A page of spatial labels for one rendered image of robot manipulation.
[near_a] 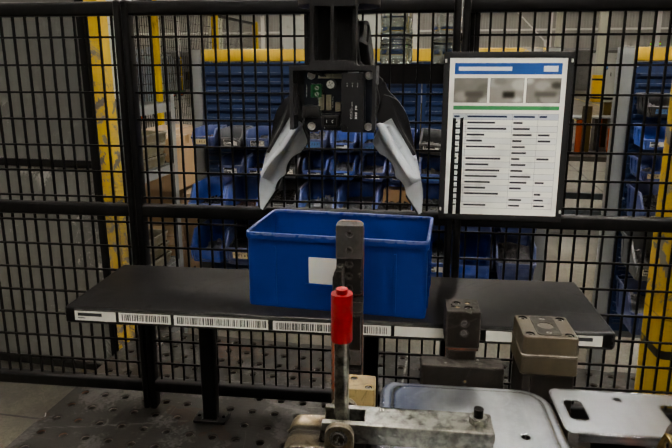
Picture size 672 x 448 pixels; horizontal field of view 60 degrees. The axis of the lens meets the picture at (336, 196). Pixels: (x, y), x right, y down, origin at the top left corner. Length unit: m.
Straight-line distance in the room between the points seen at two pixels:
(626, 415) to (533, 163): 0.47
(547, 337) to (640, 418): 0.15
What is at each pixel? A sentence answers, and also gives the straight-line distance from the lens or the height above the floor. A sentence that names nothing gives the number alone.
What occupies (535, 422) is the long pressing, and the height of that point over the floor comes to 1.00.
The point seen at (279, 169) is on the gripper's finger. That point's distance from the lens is 0.55.
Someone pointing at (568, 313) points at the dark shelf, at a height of 1.03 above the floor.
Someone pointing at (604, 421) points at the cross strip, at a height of 1.00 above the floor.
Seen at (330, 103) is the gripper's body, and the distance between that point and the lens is 0.49.
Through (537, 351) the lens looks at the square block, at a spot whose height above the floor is 1.04.
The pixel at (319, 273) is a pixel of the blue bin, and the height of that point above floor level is 1.10.
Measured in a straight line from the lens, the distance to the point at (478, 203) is 1.13.
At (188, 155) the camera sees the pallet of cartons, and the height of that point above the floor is 0.93.
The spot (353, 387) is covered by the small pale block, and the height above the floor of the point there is 1.06.
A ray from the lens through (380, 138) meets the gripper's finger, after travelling 0.54.
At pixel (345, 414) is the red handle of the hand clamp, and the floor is 1.08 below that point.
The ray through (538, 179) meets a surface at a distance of 1.14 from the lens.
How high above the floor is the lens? 1.43
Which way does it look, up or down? 13 degrees down
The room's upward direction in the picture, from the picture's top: straight up
